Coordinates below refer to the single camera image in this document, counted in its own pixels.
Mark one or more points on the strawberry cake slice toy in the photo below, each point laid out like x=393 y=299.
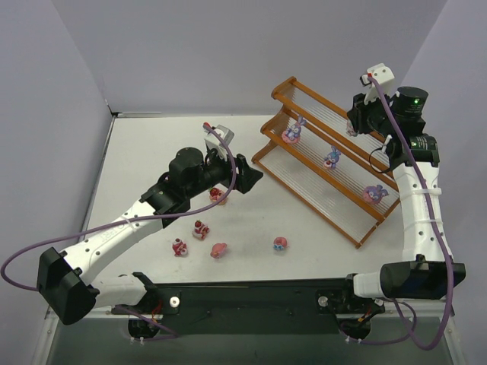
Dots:
x=200 y=230

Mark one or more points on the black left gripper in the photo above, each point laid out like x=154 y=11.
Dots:
x=239 y=172

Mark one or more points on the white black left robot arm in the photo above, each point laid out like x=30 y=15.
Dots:
x=68 y=280

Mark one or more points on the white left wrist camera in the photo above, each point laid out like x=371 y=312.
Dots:
x=214 y=136

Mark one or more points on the strawberry bear donut toy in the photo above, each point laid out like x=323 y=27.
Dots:
x=217 y=195

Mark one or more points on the pink pig clear cup toy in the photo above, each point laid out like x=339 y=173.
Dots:
x=350 y=129

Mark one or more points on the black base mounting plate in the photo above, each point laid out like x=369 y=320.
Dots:
x=288 y=307

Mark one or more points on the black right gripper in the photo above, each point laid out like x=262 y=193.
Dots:
x=358 y=115

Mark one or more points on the pink pig bow toy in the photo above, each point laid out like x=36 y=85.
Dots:
x=218 y=250

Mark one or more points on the red bear cake toy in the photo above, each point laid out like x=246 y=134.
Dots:
x=179 y=248

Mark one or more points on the purple bunny sitting donut toy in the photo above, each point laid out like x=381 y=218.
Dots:
x=292 y=134

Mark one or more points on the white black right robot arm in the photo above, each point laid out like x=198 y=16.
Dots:
x=427 y=270

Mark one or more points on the orange wooden tiered shelf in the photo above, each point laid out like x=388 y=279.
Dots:
x=335 y=195

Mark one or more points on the small purple bunny cupcake toy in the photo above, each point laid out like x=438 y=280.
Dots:
x=331 y=159

